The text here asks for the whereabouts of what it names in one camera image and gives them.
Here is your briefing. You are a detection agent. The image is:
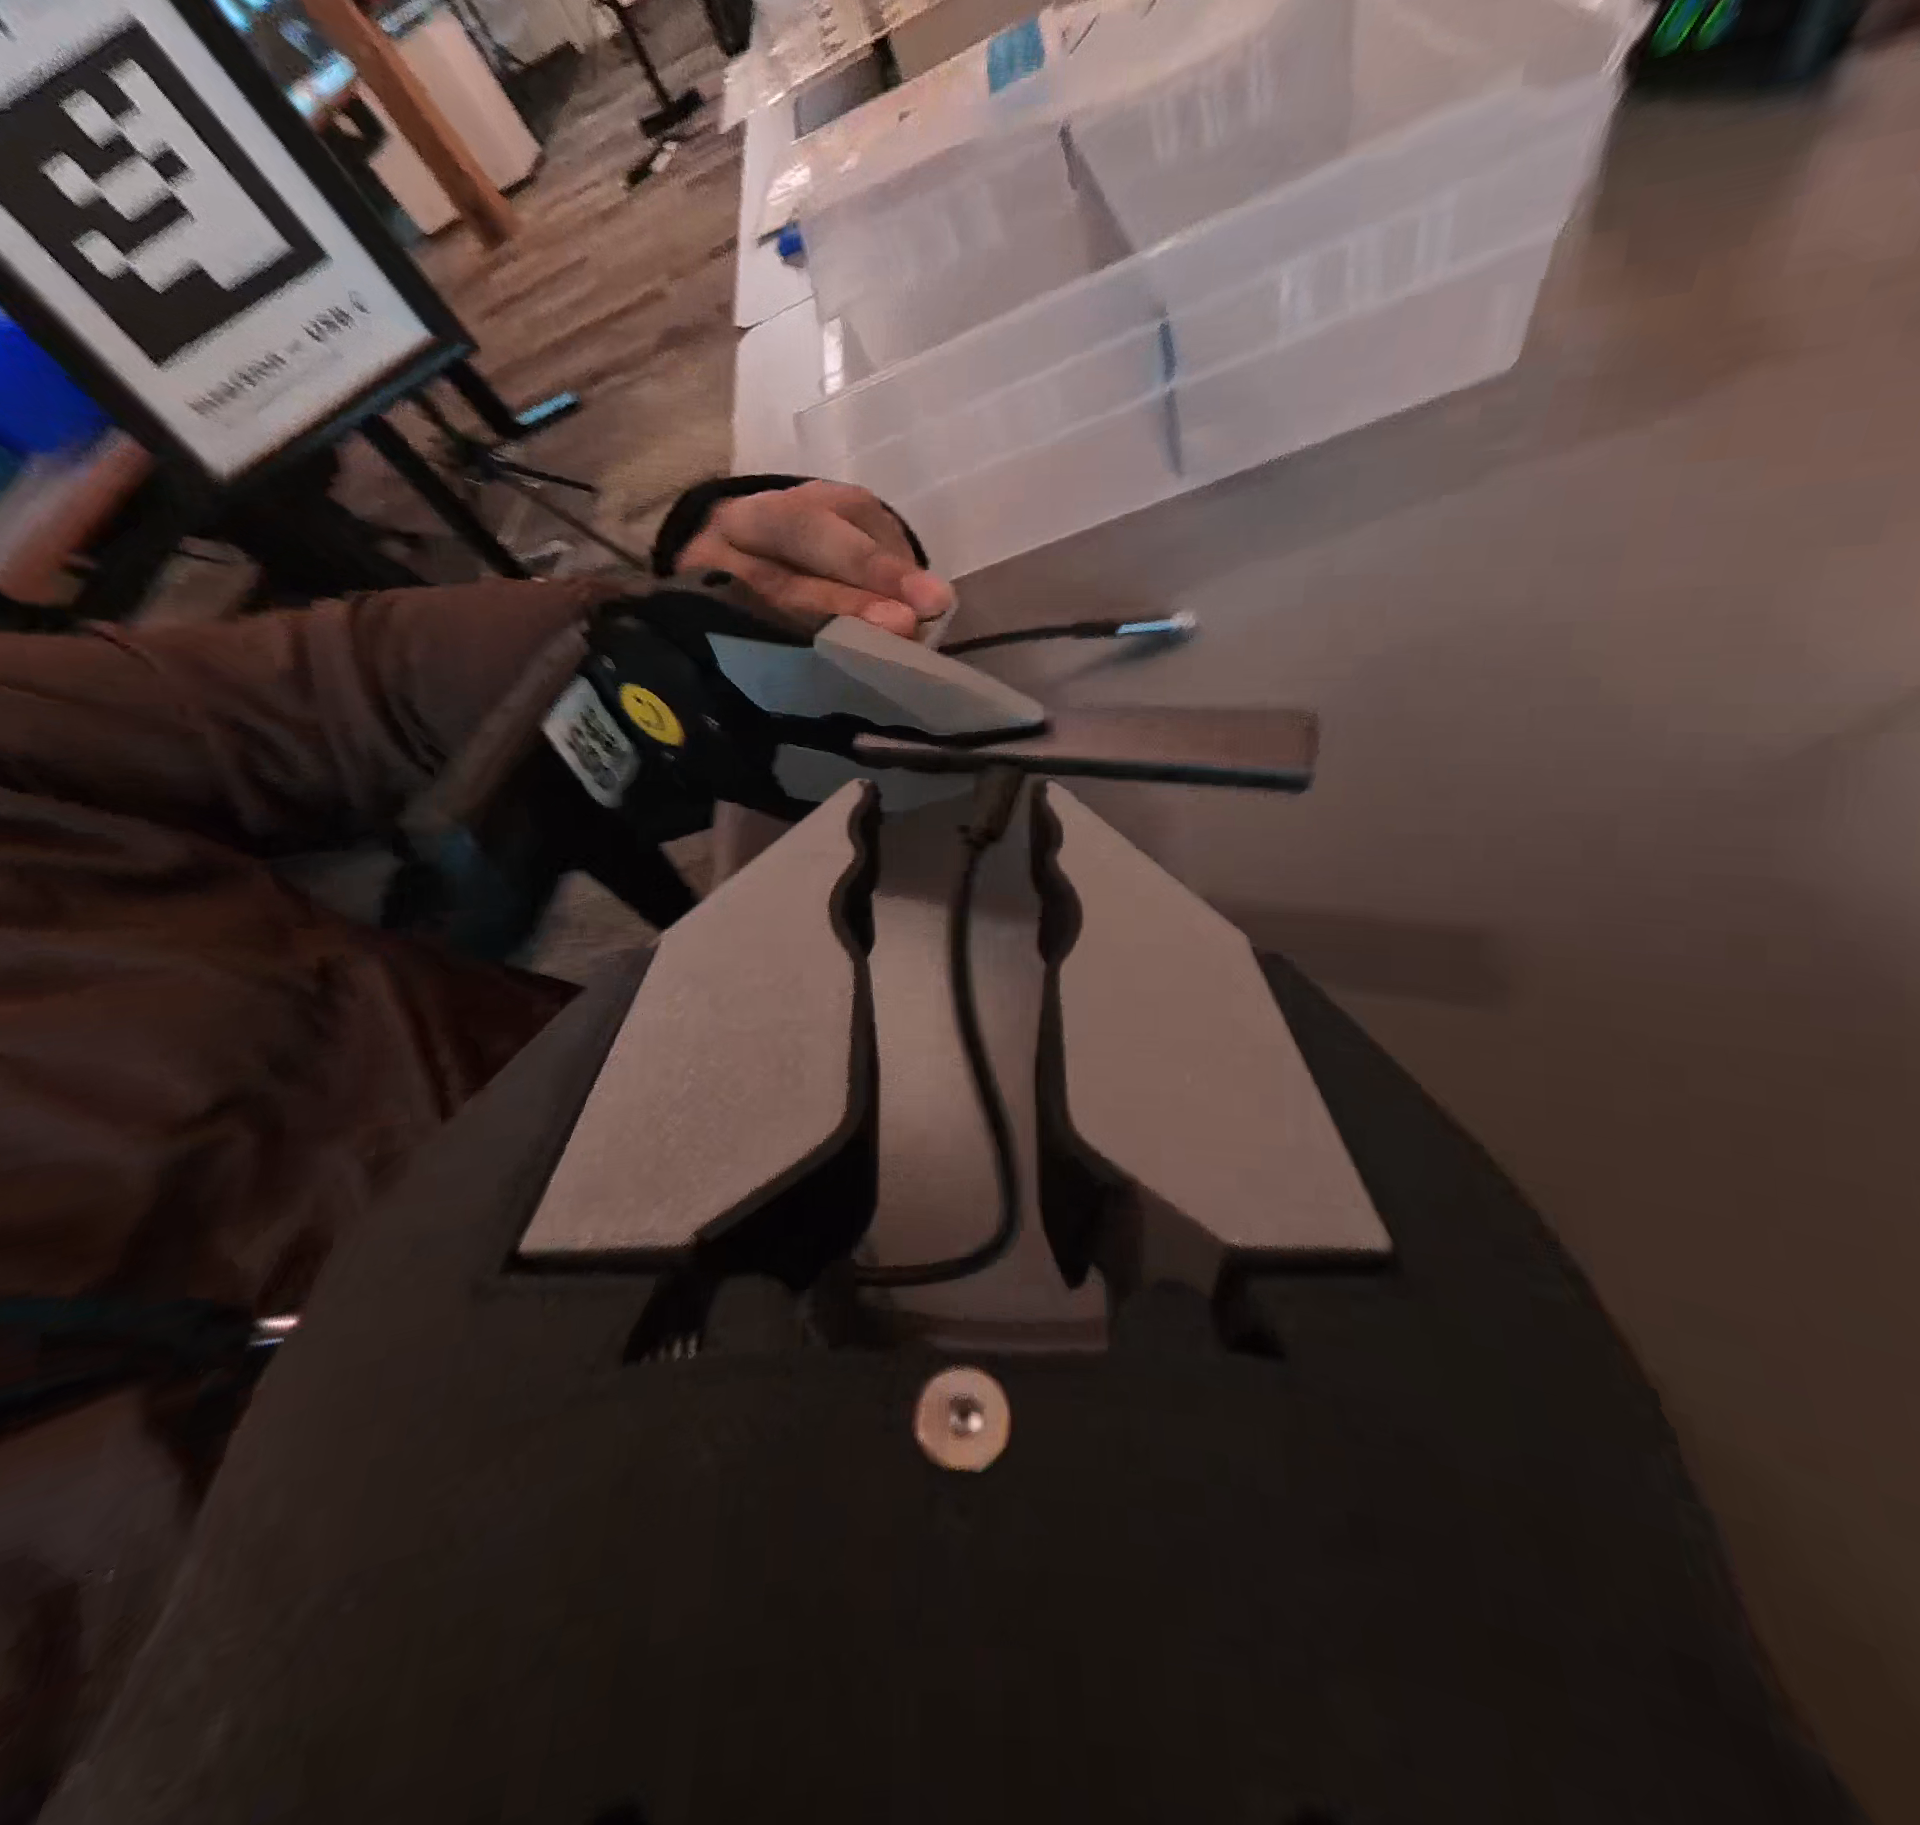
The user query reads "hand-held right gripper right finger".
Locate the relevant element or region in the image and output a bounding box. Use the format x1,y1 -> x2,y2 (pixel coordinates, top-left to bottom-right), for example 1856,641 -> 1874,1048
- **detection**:
1027,779 -> 1399,1283

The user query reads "person's left hand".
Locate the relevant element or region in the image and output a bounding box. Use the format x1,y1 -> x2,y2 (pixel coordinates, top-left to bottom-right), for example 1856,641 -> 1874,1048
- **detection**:
674,482 -> 958,637

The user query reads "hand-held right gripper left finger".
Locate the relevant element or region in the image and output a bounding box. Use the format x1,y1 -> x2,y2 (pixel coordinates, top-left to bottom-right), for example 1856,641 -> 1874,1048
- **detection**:
513,779 -> 885,1280

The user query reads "black tripod stand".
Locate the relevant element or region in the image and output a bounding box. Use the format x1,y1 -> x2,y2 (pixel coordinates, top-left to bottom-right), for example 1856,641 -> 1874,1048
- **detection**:
556,0 -> 704,188

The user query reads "black cable with silver plug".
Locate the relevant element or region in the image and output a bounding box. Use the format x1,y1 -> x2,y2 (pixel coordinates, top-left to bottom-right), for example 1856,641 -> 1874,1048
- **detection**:
932,610 -> 1202,661

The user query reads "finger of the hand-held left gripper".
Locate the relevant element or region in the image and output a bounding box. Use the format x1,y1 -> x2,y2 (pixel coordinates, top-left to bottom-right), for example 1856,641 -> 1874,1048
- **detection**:
702,618 -> 1049,745
771,737 -> 978,817

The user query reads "clear plastic storage bin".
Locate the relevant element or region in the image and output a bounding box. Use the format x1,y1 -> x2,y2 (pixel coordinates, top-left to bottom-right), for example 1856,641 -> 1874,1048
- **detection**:
793,0 -> 1638,583

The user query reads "black sign stand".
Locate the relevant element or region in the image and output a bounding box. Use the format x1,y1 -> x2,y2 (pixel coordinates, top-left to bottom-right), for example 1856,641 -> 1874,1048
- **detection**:
90,360 -> 609,619

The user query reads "person's left forearm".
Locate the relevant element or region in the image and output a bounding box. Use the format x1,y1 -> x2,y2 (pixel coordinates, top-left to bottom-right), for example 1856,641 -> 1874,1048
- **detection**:
0,576 -> 609,867

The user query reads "black usb-c cable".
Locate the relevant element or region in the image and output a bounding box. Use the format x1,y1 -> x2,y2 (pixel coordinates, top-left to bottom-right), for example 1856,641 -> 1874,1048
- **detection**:
854,772 -> 1028,1288

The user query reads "person's brown jacket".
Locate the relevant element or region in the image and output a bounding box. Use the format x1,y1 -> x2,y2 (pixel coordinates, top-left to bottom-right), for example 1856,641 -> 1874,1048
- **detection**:
0,790 -> 584,1423

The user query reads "black-framed tag sign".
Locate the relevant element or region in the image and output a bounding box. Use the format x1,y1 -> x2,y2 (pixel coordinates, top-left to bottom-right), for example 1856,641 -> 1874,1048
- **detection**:
0,0 -> 480,487

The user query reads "wooden post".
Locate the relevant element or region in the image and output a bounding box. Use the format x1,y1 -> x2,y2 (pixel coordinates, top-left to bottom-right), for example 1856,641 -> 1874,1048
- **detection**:
237,0 -> 521,246

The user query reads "white cabinet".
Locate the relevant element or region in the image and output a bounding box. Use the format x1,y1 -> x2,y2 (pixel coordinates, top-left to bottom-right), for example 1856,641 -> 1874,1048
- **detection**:
363,18 -> 544,234

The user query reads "slim grey usb hub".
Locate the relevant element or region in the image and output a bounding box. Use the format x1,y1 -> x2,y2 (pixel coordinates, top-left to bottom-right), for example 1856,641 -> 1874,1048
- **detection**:
852,706 -> 1322,796

